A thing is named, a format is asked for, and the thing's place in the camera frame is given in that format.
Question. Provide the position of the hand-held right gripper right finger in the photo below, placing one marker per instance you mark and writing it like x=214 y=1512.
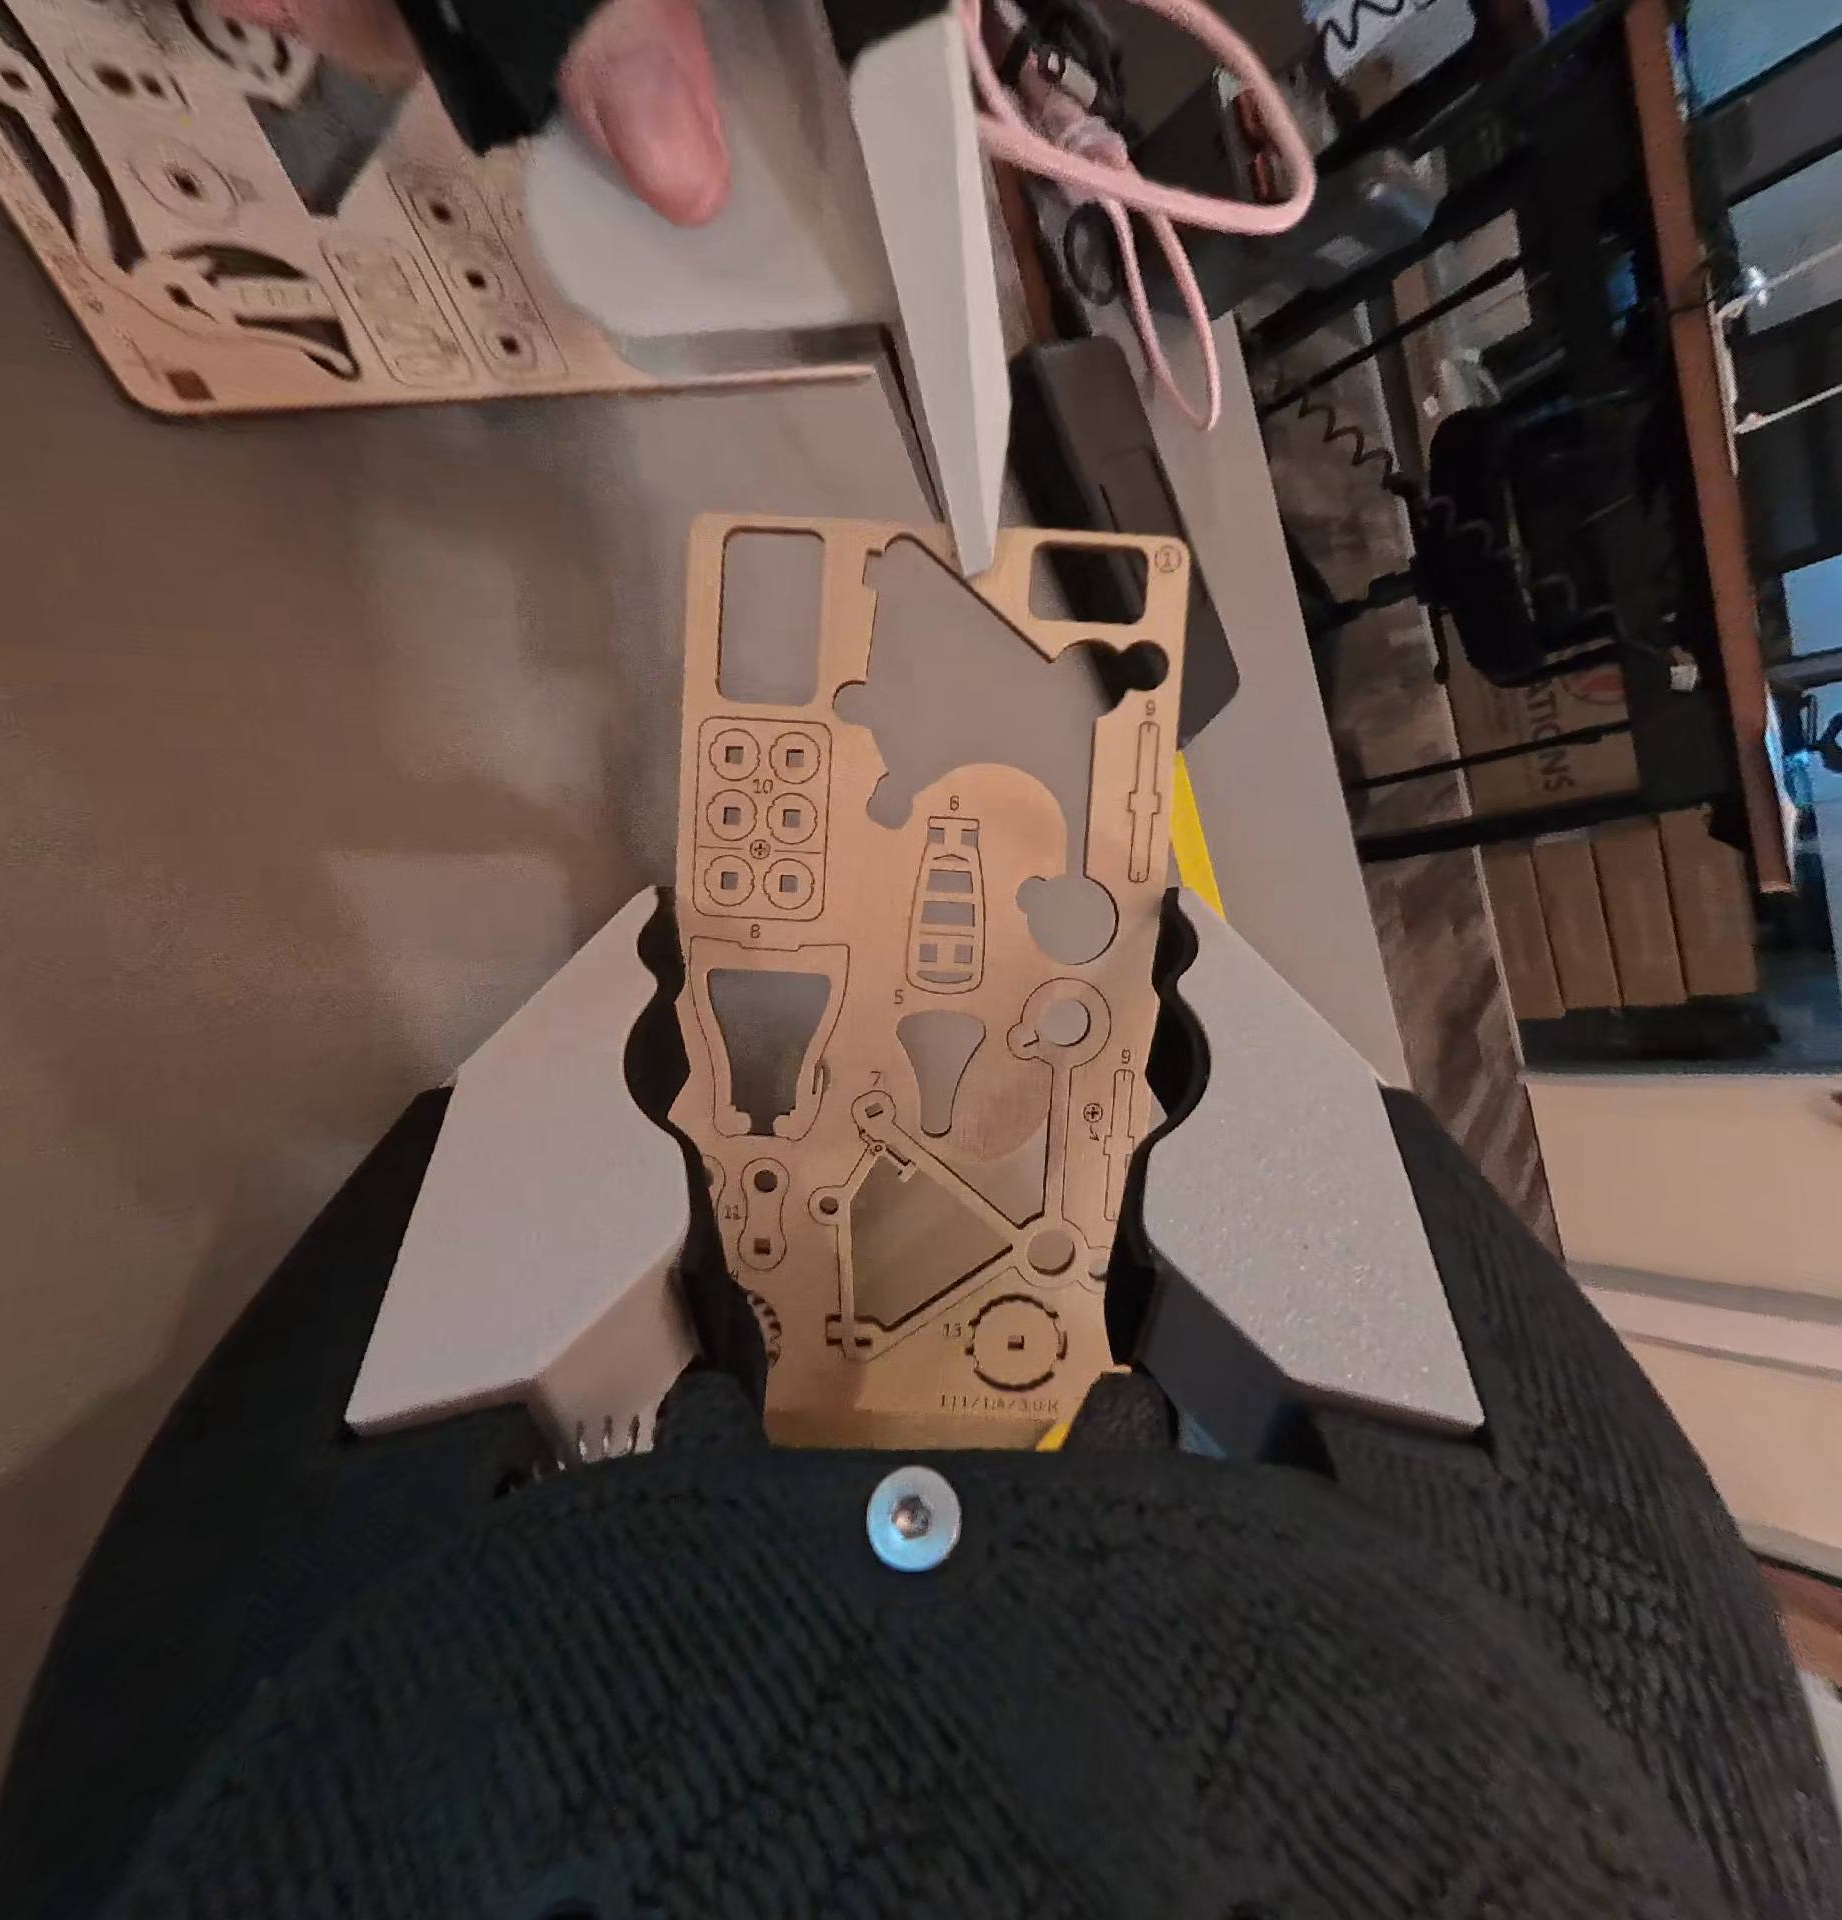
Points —
x=1295 y=1199

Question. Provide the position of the narrow wooden parts sheet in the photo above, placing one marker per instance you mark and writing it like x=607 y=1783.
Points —
x=873 y=928

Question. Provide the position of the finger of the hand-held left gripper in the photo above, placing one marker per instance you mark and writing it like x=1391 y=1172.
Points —
x=930 y=225

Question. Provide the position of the cardboard box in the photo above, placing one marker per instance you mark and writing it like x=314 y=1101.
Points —
x=1536 y=734

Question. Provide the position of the person's left hand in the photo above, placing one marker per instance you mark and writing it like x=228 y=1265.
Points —
x=650 y=120

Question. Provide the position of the flat black box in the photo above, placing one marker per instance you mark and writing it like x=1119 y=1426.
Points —
x=1102 y=437

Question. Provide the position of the yellow tape strip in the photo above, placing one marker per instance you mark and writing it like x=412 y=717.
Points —
x=1204 y=839

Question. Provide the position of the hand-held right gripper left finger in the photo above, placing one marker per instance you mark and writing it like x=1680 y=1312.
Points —
x=530 y=1199

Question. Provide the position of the black metal rack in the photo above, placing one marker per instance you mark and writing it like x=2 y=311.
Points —
x=1583 y=182

